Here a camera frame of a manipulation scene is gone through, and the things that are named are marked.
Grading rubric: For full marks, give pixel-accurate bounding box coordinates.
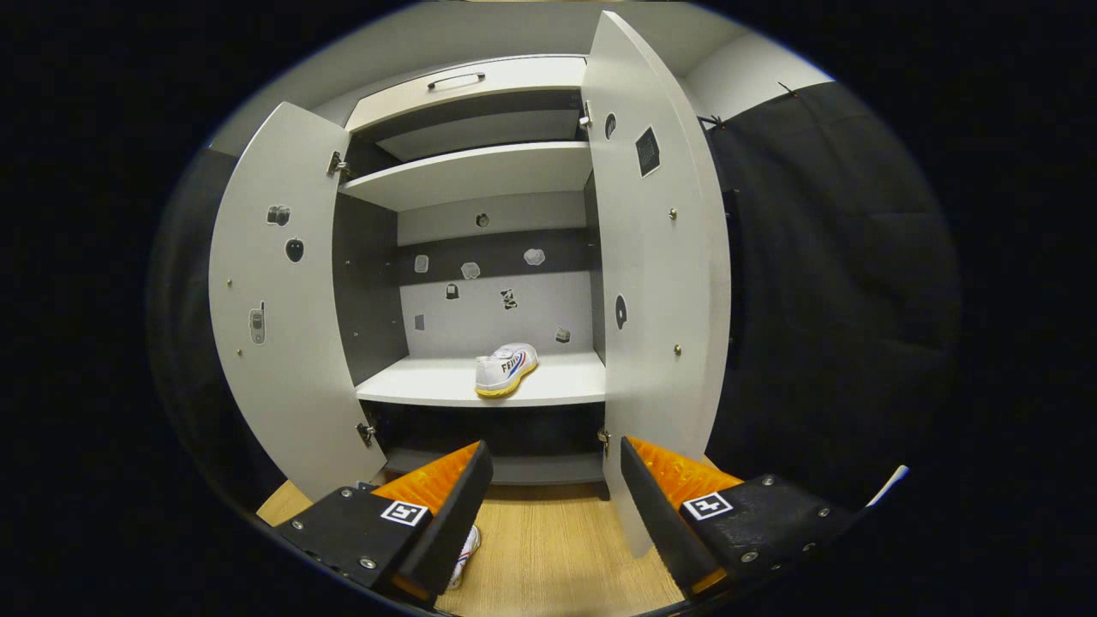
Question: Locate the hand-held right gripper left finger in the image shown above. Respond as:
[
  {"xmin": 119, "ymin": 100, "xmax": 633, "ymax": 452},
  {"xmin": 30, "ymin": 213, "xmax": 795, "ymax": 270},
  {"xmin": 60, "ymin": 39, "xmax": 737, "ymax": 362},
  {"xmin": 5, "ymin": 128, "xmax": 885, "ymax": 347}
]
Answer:
[{"xmin": 273, "ymin": 440, "xmax": 495, "ymax": 605}]

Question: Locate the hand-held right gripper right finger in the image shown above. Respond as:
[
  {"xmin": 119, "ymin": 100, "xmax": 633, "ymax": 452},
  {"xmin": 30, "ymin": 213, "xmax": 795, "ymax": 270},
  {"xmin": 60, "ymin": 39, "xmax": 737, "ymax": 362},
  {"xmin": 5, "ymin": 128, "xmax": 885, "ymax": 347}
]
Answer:
[{"xmin": 619, "ymin": 435, "xmax": 858, "ymax": 599}]

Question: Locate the white canvas shoe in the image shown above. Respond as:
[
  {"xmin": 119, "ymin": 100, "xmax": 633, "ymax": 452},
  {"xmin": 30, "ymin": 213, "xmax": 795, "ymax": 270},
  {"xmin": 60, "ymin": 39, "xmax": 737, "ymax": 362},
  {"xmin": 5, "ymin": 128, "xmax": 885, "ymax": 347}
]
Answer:
[
  {"xmin": 474, "ymin": 342, "xmax": 540, "ymax": 399},
  {"xmin": 446, "ymin": 524, "xmax": 483, "ymax": 592}
]

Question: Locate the white shoe cabinet door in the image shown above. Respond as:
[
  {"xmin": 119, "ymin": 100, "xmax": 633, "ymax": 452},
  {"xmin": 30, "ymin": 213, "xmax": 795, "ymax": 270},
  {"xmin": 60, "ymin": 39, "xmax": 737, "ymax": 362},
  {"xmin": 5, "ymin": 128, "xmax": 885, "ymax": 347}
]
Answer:
[
  {"xmin": 208, "ymin": 101, "xmax": 388, "ymax": 502},
  {"xmin": 580, "ymin": 10, "xmax": 732, "ymax": 560}
]

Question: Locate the white shoe cabinet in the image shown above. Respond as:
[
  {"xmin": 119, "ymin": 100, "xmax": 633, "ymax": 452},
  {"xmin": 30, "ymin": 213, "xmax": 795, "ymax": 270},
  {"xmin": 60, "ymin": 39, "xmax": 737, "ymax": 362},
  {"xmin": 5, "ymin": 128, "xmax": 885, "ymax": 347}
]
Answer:
[{"xmin": 330, "ymin": 54, "xmax": 611, "ymax": 502}]

